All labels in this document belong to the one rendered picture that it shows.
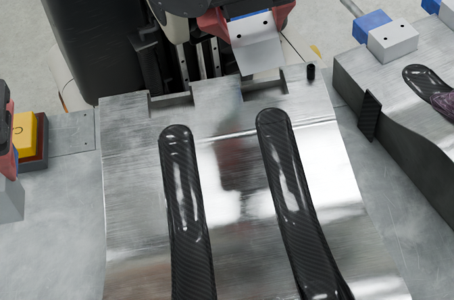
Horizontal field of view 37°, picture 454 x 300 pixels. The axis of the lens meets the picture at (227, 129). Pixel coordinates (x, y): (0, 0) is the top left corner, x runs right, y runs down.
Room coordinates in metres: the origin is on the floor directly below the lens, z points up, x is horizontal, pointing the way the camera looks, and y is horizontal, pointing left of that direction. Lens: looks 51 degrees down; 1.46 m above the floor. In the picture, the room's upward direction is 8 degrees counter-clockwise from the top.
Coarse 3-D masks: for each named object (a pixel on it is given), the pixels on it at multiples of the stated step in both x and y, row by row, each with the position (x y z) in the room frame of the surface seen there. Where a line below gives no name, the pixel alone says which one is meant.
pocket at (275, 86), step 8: (280, 72) 0.55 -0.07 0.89; (240, 80) 0.54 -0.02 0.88; (248, 80) 0.55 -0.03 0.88; (256, 80) 0.55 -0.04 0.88; (264, 80) 0.55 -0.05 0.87; (272, 80) 0.55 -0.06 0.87; (280, 80) 0.55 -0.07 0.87; (248, 88) 0.55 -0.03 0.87; (256, 88) 0.55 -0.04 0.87; (264, 88) 0.55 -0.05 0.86; (272, 88) 0.55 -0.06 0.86; (280, 88) 0.54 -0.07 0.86; (248, 96) 0.54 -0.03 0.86; (256, 96) 0.54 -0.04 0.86; (264, 96) 0.53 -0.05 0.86; (272, 96) 0.53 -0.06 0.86
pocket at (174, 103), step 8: (160, 96) 0.55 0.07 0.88; (168, 96) 0.54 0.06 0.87; (176, 96) 0.54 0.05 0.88; (184, 96) 0.54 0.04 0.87; (192, 96) 0.54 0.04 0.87; (152, 104) 0.54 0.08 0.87; (160, 104) 0.54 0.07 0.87; (168, 104) 0.54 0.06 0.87; (176, 104) 0.54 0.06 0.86; (184, 104) 0.54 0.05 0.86; (192, 104) 0.54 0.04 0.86; (152, 112) 0.53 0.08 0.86; (160, 112) 0.53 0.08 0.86; (168, 112) 0.53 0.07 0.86; (176, 112) 0.53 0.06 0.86
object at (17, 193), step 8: (16, 152) 0.44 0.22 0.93; (16, 160) 0.43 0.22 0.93; (16, 168) 0.43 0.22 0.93; (0, 176) 0.39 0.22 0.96; (16, 176) 0.41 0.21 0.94; (0, 184) 0.38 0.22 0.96; (8, 184) 0.39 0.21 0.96; (16, 184) 0.40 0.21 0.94; (0, 192) 0.37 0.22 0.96; (8, 192) 0.38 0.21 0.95; (16, 192) 0.39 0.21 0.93; (24, 192) 0.41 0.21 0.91; (0, 200) 0.37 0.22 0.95; (8, 200) 0.37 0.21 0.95; (16, 200) 0.38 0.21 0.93; (24, 200) 0.40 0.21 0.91; (0, 208) 0.37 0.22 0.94; (8, 208) 0.37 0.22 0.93; (16, 208) 0.37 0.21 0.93; (0, 216) 0.37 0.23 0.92; (8, 216) 0.37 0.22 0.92; (16, 216) 0.37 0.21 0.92; (0, 224) 0.37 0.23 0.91
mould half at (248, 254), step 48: (144, 96) 0.54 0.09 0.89; (240, 96) 0.52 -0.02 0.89; (288, 96) 0.50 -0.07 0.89; (144, 144) 0.47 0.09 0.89; (240, 144) 0.45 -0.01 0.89; (336, 144) 0.43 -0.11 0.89; (144, 192) 0.41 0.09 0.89; (240, 192) 0.39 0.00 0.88; (336, 192) 0.37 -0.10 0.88; (144, 240) 0.35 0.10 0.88; (240, 240) 0.33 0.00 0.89; (336, 240) 0.31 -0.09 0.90; (144, 288) 0.28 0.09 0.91; (240, 288) 0.27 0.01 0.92; (288, 288) 0.26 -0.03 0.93; (384, 288) 0.24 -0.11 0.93
